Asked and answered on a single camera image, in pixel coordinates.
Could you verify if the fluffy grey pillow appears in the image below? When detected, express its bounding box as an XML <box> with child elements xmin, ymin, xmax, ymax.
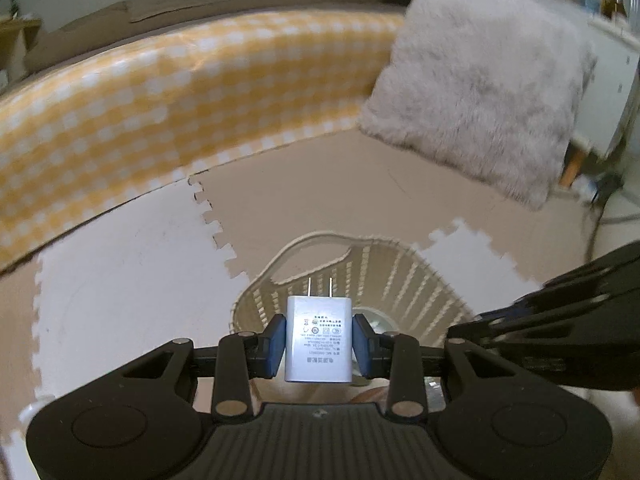
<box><xmin>357</xmin><ymin>0</ymin><xmax>599</xmax><ymax>212</ymax></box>

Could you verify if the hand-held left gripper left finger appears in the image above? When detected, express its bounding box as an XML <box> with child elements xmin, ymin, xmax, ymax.
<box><xmin>120</xmin><ymin>312</ymin><xmax>289</xmax><ymax>424</ymax></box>

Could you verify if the white power adapter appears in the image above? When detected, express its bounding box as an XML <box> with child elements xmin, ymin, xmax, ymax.
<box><xmin>283</xmin><ymin>276</ymin><xmax>355</xmax><ymax>386</ymax></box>

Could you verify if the tan and white foam mat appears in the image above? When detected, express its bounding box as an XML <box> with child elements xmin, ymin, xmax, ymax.
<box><xmin>0</xmin><ymin>122</ymin><xmax>640</xmax><ymax>480</ymax></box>

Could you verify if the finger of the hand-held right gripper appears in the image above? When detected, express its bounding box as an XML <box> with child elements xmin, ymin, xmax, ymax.
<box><xmin>472</xmin><ymin>241</ymin><xmax>640</xmax><ymax>322</ymax></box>
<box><xmin>444</xmin><ymin>296</ymin><xmax>640</xmax><ymax>392</ymax></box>

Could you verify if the white cabinet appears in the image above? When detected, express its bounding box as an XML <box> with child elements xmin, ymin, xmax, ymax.
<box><xmin>559</xmin><ymin>14</ymin><xmax>640</xmax><ymax>190</ymax></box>

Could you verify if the wooden shelf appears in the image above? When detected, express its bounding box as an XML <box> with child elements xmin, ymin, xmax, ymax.
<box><xmin>0</xmin><ymin>16</ymin><xmax>45</xmax><ymax>88</ymax></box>

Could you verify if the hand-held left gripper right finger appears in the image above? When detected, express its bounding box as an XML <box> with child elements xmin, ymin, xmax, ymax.
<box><xmin>351</xmin><ymin>312</ymin><xmax>522</xmax><ymax>424</ymax></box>

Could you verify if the yellow checkered bed cover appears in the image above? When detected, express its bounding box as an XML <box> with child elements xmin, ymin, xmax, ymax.
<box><xmin>0</xmin><ymin>10</ymin><xmax>407</xmax><ymax>275</ymax></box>

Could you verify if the black cable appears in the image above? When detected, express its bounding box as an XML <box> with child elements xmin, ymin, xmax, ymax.
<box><xmin>580</xmin><ymin>172</ymin><xmax>640</xmax><ymax>266</ymax></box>

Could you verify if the beige slotted basket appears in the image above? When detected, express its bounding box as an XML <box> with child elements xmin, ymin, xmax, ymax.
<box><xmin>231</xmin><ymin>231</ymin><xmax>477</xmax><ymax>405</ymax></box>

